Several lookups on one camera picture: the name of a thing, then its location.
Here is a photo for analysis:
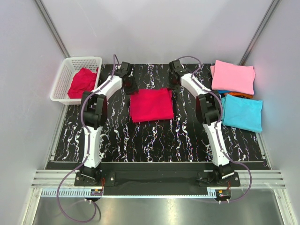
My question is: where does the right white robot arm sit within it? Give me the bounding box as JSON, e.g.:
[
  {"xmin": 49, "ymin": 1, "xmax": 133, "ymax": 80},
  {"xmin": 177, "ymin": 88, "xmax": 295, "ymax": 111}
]
[{"xmin": 169, "ymin": 59, "xmax": 234, "ymax": 186}]

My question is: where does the white plastic basket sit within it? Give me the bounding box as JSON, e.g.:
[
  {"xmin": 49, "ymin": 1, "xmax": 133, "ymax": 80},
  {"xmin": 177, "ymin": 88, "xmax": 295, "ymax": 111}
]
[{"xmin": 50, "ymin": 56, "xmax": 102, "ymax": 105}]

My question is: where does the aluminium frame rail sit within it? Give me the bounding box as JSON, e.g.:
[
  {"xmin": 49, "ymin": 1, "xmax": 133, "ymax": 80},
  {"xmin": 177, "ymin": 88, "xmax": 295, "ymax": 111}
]
[{"xmin": 31, "ymin": 170, "xmax": 285, "ymax": 188}]

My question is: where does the folded cyan t shirt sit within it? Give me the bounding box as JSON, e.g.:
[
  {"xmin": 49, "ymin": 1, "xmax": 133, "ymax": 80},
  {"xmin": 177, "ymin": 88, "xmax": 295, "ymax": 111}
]
[{"xmin": 221, "ymin": 95, "xmax": 263, "ymax": 133}]

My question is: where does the folded pink t shirt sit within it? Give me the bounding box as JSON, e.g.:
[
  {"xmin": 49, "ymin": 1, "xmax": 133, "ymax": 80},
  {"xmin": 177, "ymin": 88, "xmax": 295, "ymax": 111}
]
[{"xmin": 210, "ymin": 60, "xmax": 255, "ymax": 95}]

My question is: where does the folded blue t shirt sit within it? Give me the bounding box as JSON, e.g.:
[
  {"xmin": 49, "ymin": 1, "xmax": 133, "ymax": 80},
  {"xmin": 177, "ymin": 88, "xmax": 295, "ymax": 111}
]
[{"xmin": 218, "ymin": 90, "xmax": 230, "ymax": 94}]

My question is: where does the folded orange t shirt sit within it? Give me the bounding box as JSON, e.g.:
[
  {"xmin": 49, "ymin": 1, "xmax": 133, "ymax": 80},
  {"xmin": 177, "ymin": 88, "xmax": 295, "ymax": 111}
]
[{"xmin": 225, "ymin": 92, "xmax": 253, "ymax": 99}]

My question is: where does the crimson t shirt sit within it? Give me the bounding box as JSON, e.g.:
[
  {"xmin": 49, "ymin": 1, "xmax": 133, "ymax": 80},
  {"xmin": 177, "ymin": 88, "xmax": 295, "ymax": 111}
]
[
  {"xmin": 130, "ymin": 88, "xmax": 174, "ymax": 123},
  {"xmin": 67, "ymin": 68, "xmax": 98, "ymax": 99}
]

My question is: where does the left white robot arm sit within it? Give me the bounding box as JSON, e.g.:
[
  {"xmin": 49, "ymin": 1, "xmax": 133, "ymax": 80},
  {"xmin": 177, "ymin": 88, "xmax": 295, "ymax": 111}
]
[{"xmin": 79, "ymin": 62, "xmax": 137, "ymax": 186}]

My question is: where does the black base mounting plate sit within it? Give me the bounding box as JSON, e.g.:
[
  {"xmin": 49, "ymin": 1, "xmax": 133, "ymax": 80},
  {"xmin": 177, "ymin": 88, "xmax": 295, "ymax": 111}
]
[{"xmin": 75, "ymin": 162, "xmax": 240, "ymax": 197}]

